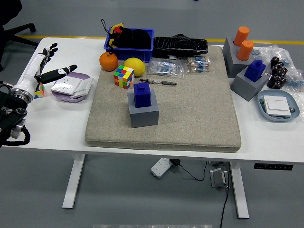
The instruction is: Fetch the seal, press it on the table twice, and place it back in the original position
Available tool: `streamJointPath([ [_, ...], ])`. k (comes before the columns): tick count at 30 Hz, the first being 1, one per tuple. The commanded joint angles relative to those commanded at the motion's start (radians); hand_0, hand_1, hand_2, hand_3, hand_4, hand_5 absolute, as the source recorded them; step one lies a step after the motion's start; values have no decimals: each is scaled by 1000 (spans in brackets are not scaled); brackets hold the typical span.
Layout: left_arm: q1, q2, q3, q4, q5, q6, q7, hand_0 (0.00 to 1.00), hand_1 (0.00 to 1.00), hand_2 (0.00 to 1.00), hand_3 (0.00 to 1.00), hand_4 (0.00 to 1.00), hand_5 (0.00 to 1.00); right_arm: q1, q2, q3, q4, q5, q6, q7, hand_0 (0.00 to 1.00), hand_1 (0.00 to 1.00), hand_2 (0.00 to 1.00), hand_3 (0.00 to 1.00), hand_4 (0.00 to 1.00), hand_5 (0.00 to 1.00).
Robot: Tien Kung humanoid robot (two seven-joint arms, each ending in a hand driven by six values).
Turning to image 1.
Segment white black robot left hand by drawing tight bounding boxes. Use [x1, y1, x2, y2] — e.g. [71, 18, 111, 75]
[11, 42, 78, 96]

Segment blue seal stamp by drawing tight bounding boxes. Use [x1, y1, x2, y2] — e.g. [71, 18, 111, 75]
[133, 82, 152, 108]
[244, 59, 266, 83]

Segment grey square seal holder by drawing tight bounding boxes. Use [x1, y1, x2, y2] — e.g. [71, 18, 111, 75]
[127, 89, 160, 129]
[222, 37, 240, 64]
[230, 67, 270, 102]
[229, 47, 254, 78]

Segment orange cylinder seal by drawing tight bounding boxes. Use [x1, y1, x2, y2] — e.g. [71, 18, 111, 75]
[237, 40, 255, 61]
[233, 26, 250, 47]

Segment pastel rubik's cube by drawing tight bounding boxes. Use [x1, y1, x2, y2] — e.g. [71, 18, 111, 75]
[34, 82, 46, 99]

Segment black office chair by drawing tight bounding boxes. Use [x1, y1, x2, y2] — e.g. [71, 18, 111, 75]
[0, 0, 38, 72]

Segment purple plate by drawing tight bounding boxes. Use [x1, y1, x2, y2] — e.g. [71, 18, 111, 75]
[51, 72, 93, 103]

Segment orange fruit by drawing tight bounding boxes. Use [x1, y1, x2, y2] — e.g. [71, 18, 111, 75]
[99, 51, 119, 72]

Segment bright rubik's cube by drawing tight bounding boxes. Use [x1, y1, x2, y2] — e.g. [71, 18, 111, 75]
[113, 65, 135, 90]

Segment yellow red tool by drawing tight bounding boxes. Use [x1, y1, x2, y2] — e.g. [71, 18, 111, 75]
[108, 23, 124, 47]

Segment blue plastic bin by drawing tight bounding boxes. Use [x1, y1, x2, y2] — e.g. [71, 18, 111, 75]
[104, 27, 155, 63]

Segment yellow lemon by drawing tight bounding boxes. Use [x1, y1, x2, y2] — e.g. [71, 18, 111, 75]
[123, 57, 146, 77]

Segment white table leg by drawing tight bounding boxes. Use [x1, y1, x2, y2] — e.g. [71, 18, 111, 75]
[62, 153, 86, 209]
[229, 167, 250, 219]

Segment black silver pen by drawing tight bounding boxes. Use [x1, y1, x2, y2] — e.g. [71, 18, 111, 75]
[139, 78, 178, 86]

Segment bag of blue resistors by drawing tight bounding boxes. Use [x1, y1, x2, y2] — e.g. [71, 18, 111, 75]
[146, 57, 185, 78]

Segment black wrapped keyboard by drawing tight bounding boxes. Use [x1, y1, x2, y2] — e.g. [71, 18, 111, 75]
[152, 33, 209, 59]

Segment white power strip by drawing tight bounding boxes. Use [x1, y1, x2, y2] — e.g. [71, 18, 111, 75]
[151, 158, 173, 178]

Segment grey-brown fabric mat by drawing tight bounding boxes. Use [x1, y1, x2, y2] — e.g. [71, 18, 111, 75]
[85, 45, 242, 153]

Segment bag of tan resistors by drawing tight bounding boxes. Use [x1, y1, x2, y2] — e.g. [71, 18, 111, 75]
[184, 56, 211, 73]

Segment black table control panel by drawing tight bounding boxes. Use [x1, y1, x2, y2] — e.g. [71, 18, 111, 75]
[254, 163, 294, 171]

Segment blue-grey tray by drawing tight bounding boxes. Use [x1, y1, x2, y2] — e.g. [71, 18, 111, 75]
[257, 89, 300, 123]

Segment white wall socket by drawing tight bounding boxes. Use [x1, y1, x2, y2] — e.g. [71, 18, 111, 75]
[51, 75, 81, 95]

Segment white switch panel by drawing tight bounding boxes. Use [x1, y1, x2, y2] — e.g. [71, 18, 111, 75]
[70, 77, 95, 100]
[263, 95, 292, 117]

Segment black plug with cord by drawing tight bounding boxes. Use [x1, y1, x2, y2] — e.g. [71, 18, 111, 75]
[170, 158, 208, 181]

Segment silver metal bracket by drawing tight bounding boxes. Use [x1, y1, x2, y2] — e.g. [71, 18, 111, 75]
[209, 167, 230, 189]

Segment black floor cable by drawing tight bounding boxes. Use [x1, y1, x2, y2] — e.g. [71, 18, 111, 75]
[219, 161, 232, 226]

